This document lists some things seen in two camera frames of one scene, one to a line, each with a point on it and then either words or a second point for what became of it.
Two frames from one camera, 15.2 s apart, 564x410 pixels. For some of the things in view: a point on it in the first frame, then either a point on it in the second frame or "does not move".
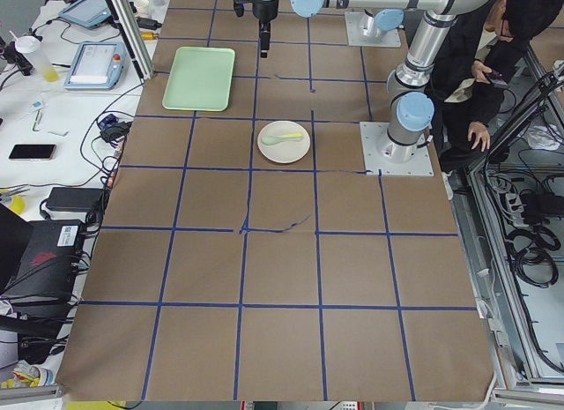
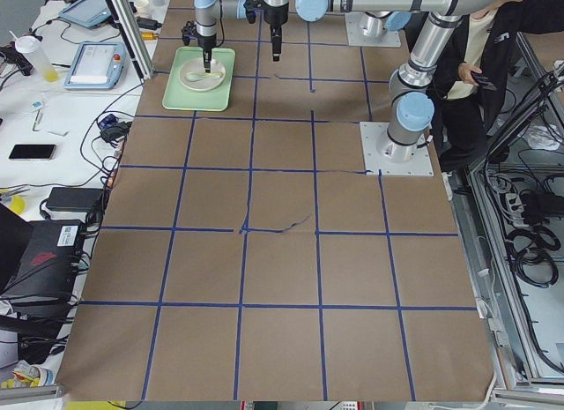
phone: x=498 y=78 → x=483 y=80
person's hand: x=479 y=70 → x=465 y=75
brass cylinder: x=148 y=35 does not move
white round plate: x=284 y=152 → x=193 y=75
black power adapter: x=75 y=199 does not move
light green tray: x=201 y=78 does not move
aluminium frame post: x=120 y=4 does not move
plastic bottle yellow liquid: x=32 y=48 does not move
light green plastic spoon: x=270 y=140 → x=192 y=77
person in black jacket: x=471 y=73 does not move
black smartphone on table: x=43 y=152 does not move
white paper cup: x=142 y=6 does not move
